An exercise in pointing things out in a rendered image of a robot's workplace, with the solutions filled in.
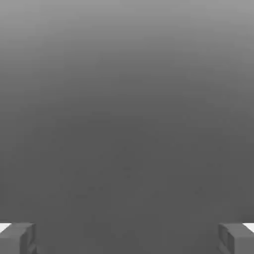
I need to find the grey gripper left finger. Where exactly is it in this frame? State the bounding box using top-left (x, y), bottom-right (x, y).
top-left (0, 222), bottom-right (38, 254)

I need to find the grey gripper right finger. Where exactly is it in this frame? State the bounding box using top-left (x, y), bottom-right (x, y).
top-left (217, 222), bottom-right (254, 254)

